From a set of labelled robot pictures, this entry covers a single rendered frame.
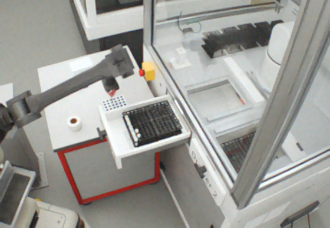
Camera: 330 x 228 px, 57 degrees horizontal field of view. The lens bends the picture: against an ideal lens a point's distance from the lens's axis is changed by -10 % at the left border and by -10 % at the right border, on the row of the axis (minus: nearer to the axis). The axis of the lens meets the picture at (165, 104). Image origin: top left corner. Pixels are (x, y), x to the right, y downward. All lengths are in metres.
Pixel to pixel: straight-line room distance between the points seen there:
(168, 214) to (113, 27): 1.25
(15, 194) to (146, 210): 1.21
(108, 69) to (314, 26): 0.61
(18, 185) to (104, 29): 1.19
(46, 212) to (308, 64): 1.68
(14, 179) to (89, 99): 0.73
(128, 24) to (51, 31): 1.73
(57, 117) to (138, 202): 0.87
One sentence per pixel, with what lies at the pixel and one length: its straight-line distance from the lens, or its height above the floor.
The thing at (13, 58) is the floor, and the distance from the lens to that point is 3.50.
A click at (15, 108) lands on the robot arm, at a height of 1.28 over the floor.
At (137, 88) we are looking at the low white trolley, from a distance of 1.81.
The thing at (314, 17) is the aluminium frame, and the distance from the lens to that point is 0.66.
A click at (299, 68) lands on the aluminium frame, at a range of 0.73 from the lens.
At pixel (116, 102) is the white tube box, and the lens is 1.70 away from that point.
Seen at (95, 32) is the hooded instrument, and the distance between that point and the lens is 2.07.
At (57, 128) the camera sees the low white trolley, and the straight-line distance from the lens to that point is 1.69.
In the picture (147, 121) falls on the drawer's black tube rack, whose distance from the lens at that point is 1.48.
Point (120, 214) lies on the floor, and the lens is 2.23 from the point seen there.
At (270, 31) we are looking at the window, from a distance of 0.81.
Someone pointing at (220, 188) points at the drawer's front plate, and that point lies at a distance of 1.29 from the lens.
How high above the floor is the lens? 2.05
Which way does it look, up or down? 48 degrees down
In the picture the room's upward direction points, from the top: 3 degrees clockwise
